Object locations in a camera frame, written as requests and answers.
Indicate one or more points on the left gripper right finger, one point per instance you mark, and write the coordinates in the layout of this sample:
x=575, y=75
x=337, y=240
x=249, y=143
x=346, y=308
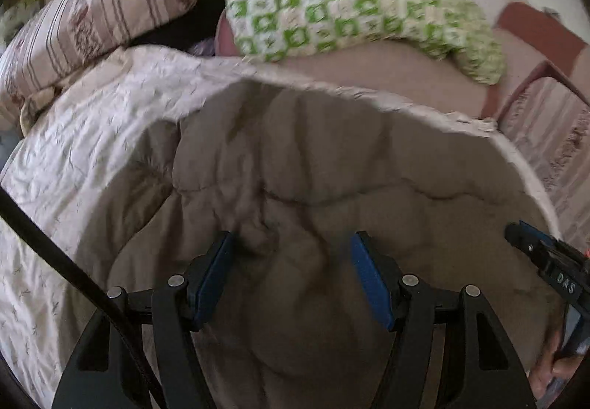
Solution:
x=480, y=366

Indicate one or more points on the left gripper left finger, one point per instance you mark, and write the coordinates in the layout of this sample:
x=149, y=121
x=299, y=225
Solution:
x=101, y=373

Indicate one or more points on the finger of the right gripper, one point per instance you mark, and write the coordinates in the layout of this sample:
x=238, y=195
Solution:
x=541, y=231
x=538, y=255

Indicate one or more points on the grey-brown hooded puffer jacket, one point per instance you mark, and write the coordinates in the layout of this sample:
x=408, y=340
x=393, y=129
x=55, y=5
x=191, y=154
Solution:
x=294, y=174

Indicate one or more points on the person's right hand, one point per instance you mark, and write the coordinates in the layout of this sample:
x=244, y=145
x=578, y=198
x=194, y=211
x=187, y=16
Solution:
x=549, y=365

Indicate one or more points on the striped pillow at right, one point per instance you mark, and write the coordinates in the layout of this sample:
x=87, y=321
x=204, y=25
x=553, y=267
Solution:
x=549, y=124

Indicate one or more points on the red-brown headboard cushion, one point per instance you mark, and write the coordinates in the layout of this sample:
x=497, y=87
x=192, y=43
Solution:
x=536, y=46

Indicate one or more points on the white floral quilt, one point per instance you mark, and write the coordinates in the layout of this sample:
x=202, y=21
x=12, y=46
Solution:
x=58, y=171

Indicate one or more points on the striped pink bolster pillow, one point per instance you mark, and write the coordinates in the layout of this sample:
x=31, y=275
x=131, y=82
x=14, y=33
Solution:
x=67, y=35

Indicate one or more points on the green checkered pillow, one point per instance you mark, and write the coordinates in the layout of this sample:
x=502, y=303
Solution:
x=272, y=30

